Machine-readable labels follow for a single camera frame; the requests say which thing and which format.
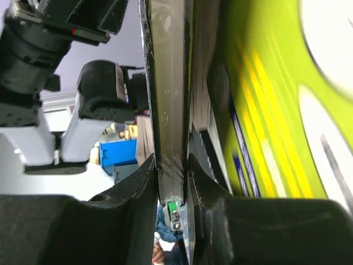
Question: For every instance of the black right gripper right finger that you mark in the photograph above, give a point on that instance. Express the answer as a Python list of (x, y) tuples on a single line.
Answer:
[(225, 229)]

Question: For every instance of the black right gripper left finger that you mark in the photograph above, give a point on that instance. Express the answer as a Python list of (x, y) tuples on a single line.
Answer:
[(115, 227)]

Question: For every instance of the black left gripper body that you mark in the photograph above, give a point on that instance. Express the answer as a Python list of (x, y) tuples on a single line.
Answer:
[(37, 35)]

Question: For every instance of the black Maugham book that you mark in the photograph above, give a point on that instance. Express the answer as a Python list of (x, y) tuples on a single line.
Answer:
[(166, 29)]

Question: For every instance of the lime green treehouse book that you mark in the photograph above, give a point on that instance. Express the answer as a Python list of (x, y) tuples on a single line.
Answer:
[(279, 91)]

